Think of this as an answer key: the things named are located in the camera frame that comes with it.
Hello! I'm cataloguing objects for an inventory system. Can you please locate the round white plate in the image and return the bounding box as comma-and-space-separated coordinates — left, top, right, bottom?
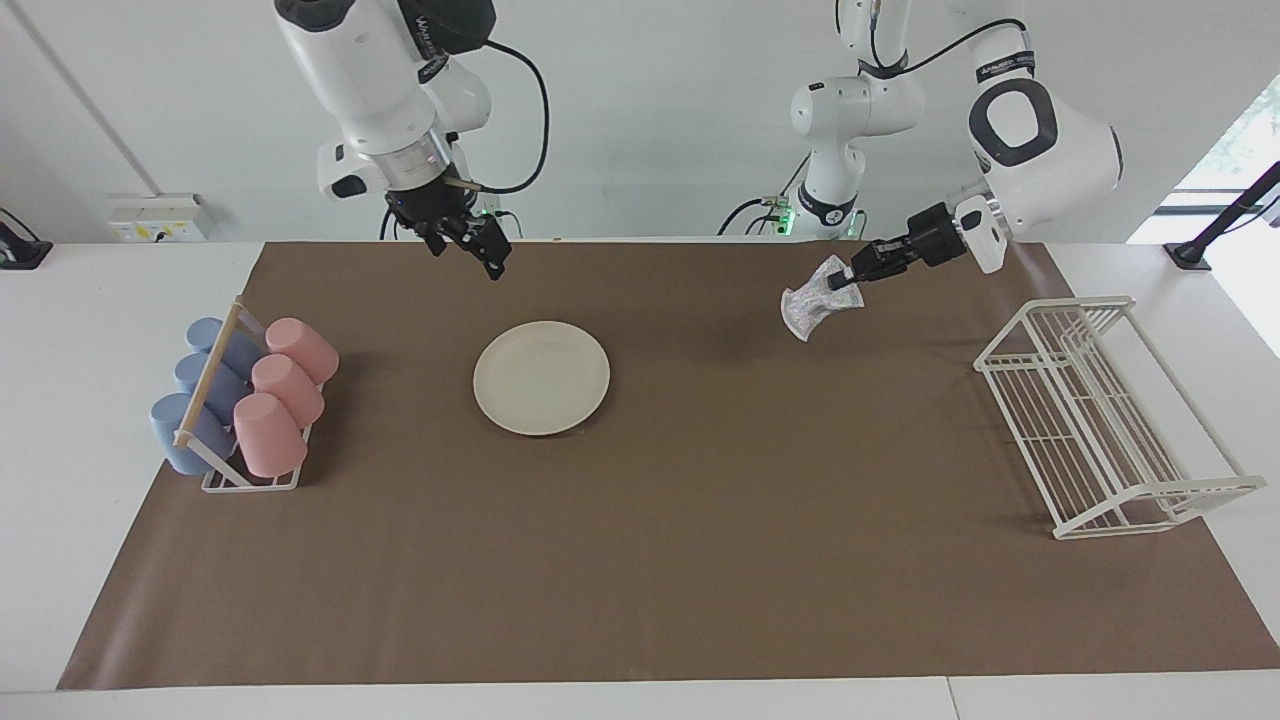
473, 320, 611, 437

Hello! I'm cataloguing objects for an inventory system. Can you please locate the white wall cable duct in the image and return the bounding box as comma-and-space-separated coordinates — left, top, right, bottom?
10, 0, 166, 198

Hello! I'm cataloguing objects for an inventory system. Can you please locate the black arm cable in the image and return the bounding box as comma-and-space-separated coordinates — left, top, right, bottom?
440, 38, 551, 196
868, 0, 1029, 77

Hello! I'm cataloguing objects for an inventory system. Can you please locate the white wire dish rack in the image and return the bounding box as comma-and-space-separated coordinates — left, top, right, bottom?
974, 295, 1267, 541

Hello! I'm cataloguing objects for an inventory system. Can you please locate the pink cup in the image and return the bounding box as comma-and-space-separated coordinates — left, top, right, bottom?
251, 353, 326, 429
233, 392, 309, 478
265, 317, 340, 386

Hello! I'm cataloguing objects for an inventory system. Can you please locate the bright window opening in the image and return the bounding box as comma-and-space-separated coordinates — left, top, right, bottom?
1165, 78, 1280, 216

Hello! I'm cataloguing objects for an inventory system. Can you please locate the brown table mat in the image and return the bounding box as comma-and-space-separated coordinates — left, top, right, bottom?
57, 238, 1280, 691

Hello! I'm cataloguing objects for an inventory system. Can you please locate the clear plastic bag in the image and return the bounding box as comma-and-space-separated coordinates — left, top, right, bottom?
780, 255, 866, 343

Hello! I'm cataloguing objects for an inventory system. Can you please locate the black table clamp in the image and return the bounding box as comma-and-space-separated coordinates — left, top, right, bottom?
0, 208, 53, 271

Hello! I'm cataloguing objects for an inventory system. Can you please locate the black clamp stand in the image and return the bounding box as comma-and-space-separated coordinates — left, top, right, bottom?
1163, 160, 1280, 271

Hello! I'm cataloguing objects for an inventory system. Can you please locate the white cup holder rack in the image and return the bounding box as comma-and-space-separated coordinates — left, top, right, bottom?
174, 295, 326, 493

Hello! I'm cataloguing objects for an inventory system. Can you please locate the blue cup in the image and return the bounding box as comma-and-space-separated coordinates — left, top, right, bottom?
150, 392, 237, 475
186, 317, 266, 379
174, 352, 251, 421

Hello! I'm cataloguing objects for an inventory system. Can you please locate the white wall outlet box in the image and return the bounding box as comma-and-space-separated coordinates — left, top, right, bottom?
108, 193, 213, 244

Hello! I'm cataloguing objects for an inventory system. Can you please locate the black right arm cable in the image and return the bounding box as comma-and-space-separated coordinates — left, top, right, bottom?
440, 38, 551, 196

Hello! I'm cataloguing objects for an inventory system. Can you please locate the black left base cable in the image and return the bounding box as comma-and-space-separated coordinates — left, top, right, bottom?
718, 155, 813, 238

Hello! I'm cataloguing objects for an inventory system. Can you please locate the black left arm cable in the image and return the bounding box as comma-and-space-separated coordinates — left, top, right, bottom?
868, 0, 1029, 77

